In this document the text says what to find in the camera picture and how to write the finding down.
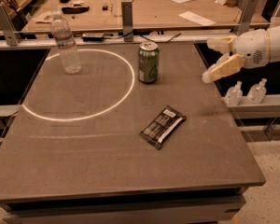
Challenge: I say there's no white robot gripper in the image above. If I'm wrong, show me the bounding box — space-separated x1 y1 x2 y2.
202 29 269 83

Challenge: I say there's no green soda can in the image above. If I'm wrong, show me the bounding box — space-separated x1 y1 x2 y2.
138 41 159 83

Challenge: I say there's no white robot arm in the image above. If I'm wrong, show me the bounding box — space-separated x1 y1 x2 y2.
202 26 280 83

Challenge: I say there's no black rxbar chocolate wrapper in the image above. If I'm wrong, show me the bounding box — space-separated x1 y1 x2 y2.
139 106 187 150

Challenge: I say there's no small clear sanitizer bottle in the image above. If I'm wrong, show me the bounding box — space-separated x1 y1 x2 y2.
224 81 243 106

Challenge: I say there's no small white paper slip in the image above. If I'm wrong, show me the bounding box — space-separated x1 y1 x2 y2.
179 11 215 26

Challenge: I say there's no black power adapter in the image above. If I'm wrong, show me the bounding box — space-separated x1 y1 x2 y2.
82 33 104 42

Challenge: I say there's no clear plastic water bottle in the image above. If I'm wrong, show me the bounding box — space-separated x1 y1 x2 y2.
50 12 82 74

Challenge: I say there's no black tool on table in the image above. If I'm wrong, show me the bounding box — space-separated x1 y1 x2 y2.
62 7 90 14

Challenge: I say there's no right metal bracket post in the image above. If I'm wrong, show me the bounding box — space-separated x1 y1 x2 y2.
234 0 258 35

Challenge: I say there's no metal bracket post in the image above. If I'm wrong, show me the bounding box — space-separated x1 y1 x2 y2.
234 0 258 35
0 4 21 46
121 1 133 42

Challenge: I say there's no black cable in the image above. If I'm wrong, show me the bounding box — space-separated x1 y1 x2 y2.
104 30 182 44

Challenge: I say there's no middle metal bracket post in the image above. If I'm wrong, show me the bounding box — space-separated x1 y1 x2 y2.
121 1 133 42

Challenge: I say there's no left metal bracket post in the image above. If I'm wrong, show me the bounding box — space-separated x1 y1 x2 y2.
0 4 21 46

